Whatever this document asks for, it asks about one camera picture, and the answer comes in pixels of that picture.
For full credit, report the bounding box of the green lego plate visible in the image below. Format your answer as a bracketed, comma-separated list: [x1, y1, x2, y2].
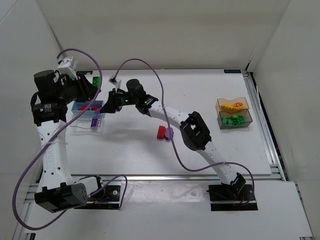
[92, 76, 101, 88]

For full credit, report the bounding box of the red rounded lego brick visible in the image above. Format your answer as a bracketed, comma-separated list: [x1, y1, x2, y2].
[78, 105, 91, 111]

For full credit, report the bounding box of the yellow black striped lego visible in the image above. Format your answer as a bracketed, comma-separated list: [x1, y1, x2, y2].
[220, 103, 234, 112]

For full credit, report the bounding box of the green stepped lego block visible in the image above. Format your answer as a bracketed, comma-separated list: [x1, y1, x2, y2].
[230, 115, 245, 126]

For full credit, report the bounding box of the yellow orange printed lego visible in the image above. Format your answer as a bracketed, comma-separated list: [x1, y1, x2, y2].
[233, 102, 244, 111]

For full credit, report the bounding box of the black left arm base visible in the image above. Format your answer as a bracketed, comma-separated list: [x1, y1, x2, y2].
[76, 181, 122, 210]

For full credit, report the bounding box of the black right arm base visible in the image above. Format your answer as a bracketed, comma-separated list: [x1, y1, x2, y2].
[206, 184, 258, 212]

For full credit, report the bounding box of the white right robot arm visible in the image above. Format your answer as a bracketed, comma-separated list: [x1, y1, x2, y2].
[96, 79, 246, 200]

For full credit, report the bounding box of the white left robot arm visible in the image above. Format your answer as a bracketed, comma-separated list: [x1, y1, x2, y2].
[30, 70, 103, 213]

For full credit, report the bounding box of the blue plastic container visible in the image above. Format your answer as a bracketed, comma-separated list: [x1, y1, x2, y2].
[71, 100, 105, 118]

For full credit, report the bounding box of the blue label sticker left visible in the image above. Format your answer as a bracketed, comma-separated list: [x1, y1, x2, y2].
[77, 71, 93, 75]

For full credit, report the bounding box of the blue label sticker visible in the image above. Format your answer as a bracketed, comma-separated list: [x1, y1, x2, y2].
[223, 69, 242, 74]
[77, 71, 93, 75]

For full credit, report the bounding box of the purple lego in container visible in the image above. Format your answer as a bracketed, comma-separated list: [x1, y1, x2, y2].
[90, 118, 99, 129]

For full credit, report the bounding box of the clear plastic container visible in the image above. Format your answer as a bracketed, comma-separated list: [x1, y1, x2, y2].
[70, 117, 105, 136]

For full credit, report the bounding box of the red half-round lego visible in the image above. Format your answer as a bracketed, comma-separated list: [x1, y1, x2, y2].
[156, 125, 166, 140]

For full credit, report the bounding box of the purple half-round lego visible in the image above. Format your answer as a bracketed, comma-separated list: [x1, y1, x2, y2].
[164, 127, 174, 141]

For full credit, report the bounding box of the blue label sticker right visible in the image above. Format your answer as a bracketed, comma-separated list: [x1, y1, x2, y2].
[223, 69, 242, 74]

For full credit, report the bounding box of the orange translucent container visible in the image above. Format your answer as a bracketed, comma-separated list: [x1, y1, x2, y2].
[215, 97, 250, 114]

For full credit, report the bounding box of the grey translucent container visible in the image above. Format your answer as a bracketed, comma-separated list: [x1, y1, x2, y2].
[217, 109, 253, 130]

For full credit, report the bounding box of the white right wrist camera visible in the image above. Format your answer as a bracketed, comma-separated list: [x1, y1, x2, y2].
[108, 76, 122, 92]

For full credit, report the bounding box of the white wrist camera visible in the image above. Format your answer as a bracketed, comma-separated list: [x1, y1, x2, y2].
[57, 56, 77, 80]
[108, 76, 122, 92]

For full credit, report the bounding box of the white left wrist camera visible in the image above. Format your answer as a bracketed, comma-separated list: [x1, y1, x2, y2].
[57, 56, 77, 80]

